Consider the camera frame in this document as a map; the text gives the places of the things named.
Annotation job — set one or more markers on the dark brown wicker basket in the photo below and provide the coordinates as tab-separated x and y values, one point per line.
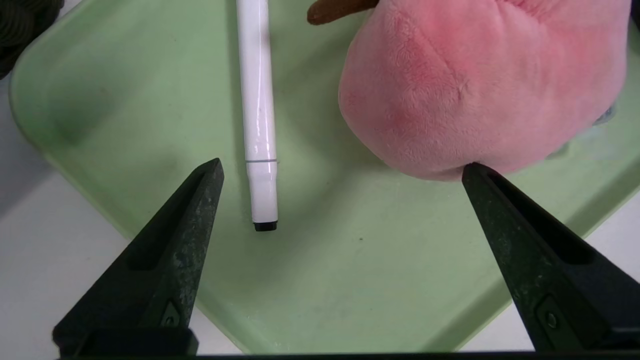
20	25

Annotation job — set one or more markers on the pink plush peach toy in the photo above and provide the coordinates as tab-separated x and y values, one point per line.
475	85

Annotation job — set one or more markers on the white marker pen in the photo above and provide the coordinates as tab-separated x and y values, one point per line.
257	100

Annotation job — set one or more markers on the light green plastic tray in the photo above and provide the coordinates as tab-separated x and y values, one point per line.
350	270

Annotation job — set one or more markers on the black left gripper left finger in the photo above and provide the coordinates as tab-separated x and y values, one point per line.
170	280

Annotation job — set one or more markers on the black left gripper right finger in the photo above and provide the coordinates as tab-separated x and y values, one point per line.
540	270

